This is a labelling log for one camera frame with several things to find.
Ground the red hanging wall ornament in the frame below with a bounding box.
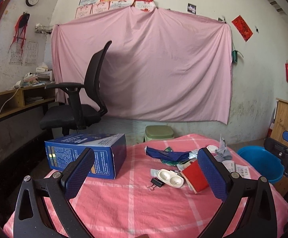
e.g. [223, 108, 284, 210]
[9, 12, 30, 55]

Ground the green seed packet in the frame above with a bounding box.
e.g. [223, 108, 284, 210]
[161, 147, 180, 166]

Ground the green plastic stool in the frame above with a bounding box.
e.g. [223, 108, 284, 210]
[144, 125, 175, 142]

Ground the red diamond wall poster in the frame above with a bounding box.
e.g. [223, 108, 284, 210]
[232, 15, 253, 42]

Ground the stack of books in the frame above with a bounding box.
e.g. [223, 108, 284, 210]
[21, 62, 54, 86]

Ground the black office chair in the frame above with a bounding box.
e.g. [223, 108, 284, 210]
[40, 40, 112, 136]

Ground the pink wall sheet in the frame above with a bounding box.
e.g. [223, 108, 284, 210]
[51, 7, 232, 124]

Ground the wooden cabinet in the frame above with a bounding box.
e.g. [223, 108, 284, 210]
[271, 98, 288, 142]

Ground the small dark wall photo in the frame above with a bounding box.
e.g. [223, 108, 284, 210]
[187, 3, 196, 14]

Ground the black binder clip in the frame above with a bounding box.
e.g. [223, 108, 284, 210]
[147, 177, 164, 191]

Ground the blue foil wrapper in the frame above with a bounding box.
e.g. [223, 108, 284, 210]
[144, 146, 198, 162]

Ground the white receipt paper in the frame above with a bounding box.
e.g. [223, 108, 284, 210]
[235, 164, 251, 179]

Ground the white earbud case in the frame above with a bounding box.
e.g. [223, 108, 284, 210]
[157, 169, 184, 189]

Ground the wooden desk shelf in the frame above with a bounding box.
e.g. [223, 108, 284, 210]
[0, 85, 56, 121]

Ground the blue plastic bucket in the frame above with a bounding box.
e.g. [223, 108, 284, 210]
[237, 146, 284, 184]

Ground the red paper envelope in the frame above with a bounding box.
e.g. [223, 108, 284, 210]
[181, 160, 209, 194]

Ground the green hanging pouch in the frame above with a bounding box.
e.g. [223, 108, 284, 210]
[232, 50, 244, 64]

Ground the grey face mask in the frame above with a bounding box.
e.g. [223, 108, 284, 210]
[215, 135, 232, 162]

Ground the blue cardboard box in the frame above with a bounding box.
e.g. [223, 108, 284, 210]
[44, 133, 127, 180]

